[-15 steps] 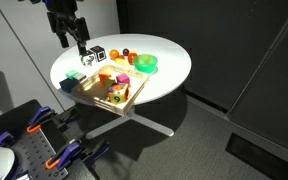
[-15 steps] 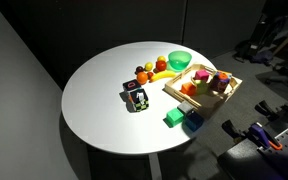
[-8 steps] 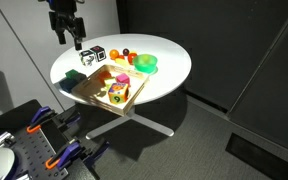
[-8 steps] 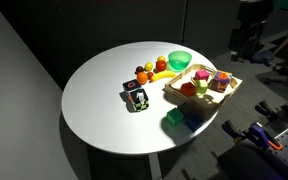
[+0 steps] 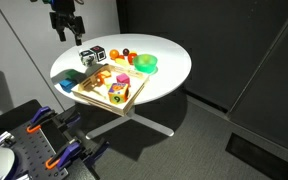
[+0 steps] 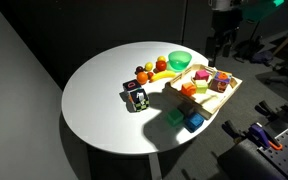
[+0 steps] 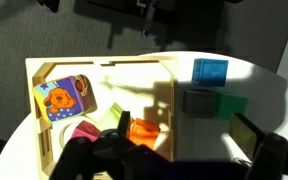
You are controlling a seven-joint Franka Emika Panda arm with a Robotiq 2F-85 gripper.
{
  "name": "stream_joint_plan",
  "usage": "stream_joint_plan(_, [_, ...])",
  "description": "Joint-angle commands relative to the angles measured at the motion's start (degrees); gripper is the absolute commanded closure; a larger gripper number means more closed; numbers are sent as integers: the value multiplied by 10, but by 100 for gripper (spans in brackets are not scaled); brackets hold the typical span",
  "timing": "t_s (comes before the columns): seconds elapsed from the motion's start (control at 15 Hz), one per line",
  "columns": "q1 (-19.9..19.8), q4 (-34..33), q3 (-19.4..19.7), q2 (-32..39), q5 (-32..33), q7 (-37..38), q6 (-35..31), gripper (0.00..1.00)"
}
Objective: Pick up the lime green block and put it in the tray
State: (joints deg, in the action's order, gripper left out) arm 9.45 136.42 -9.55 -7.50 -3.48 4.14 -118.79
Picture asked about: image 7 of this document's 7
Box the green block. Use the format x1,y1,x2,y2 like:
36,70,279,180
215,92,249,122

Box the pale lime yellow block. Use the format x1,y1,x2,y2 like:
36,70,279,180
95,102,125,131

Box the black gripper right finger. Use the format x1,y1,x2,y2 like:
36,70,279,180
228,112,268,162

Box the light wooden tray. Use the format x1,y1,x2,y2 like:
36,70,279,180
25,55,179,180

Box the grey block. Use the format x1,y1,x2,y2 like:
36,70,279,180
182,88,217,119

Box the colourful plush picture cube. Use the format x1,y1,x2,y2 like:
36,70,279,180
32,74,98,124

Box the orange block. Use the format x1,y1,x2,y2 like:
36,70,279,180
127,117,162,150

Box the blue block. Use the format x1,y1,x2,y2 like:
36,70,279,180
191,58,229,88

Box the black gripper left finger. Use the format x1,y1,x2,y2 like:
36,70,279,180
117,110,132,137

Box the pink block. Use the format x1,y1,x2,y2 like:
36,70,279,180
71,120,102,143

